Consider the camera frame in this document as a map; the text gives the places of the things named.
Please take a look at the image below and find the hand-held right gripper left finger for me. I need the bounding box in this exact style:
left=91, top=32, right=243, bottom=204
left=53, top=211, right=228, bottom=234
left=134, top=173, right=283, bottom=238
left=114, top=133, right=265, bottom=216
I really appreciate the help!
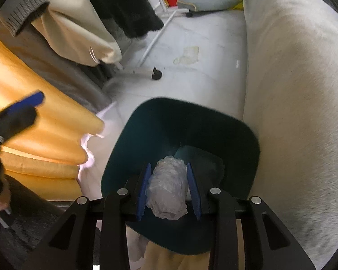
left=21, top=162, right=153, bottom=270

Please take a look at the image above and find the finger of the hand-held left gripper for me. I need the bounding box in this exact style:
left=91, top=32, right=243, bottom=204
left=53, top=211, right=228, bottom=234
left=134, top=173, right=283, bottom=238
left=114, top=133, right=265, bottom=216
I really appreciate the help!
left=0, top=91, right=46, bottom=142

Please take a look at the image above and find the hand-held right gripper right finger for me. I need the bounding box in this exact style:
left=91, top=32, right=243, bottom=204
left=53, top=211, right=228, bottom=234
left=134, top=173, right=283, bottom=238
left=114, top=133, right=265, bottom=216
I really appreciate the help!
left=187, top=162, right=317, bottom=270

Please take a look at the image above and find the clear plastic bag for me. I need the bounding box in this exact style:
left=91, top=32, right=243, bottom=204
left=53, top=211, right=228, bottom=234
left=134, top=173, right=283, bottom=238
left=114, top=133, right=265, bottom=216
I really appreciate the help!
left=145, top=156, right=189, bottom=220

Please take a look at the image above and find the dark teal trash bin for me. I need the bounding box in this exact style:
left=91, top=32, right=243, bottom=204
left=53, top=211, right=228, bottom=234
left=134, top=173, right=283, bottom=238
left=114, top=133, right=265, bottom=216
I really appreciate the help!
left=100, top=97, right=261, bottom=256

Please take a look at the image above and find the yellow curtain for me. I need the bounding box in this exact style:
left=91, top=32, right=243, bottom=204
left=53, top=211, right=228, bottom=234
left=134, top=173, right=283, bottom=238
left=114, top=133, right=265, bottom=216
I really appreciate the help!
left=0, top=28, right=105, bottom=201

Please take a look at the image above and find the grey curtain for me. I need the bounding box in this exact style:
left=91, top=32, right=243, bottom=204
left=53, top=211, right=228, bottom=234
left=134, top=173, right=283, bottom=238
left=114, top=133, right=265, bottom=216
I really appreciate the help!
left=0, top=17, right=113, bottom=111

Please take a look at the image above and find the beige cloth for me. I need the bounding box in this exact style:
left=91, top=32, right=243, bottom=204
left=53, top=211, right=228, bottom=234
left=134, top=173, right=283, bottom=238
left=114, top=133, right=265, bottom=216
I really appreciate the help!
left=130, top=233, right=212, bottom=270

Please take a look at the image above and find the dark fuzzy cloth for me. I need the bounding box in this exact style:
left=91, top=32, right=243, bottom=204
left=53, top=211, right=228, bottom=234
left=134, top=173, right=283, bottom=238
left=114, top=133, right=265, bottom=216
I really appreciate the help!
left=0, top=174, right=82, bottom=270

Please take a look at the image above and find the grey garment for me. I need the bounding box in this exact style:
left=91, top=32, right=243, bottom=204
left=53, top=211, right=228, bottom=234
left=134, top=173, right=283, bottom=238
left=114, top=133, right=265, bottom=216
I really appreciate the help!
left=0, top=0, right=50, bottom=37

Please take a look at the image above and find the beige jacket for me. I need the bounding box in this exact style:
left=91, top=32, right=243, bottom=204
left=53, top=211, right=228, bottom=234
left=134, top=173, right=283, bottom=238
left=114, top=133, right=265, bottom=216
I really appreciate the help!
left=28, top=0, right=122, bottom=67

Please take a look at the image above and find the black fuzzy coat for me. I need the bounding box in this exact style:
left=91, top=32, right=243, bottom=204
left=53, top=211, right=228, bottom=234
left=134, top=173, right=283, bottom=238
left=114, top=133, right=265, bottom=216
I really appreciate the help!
left=77, top=0, right=164, bottom=38

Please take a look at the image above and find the white clothes rack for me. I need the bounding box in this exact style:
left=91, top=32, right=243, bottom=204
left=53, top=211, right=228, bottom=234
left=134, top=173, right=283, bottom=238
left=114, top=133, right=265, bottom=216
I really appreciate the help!
left=113, top=0, right=193, bottom=81

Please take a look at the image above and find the grey bed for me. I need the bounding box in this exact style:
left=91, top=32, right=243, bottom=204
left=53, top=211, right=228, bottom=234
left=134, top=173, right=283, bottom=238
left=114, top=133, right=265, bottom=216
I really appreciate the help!
left=237, top=0, right=338, bottom=270

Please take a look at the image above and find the grey floor cushion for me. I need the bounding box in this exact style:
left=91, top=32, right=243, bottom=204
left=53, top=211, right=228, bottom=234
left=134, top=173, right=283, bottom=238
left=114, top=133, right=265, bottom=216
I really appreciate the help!
left=176, top=0, right=240, bottom=13

